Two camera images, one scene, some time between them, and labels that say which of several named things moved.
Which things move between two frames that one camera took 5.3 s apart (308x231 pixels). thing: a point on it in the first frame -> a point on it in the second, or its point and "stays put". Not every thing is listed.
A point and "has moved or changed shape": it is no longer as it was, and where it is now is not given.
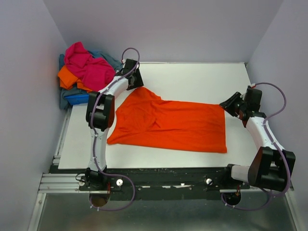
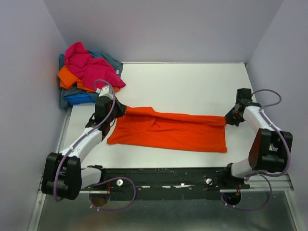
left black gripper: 138,82 -> 121,107
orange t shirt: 144,119 has moved or changed shape
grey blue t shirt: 66,92 stays put
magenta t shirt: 94,72 stays put
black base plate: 198,183 stays put
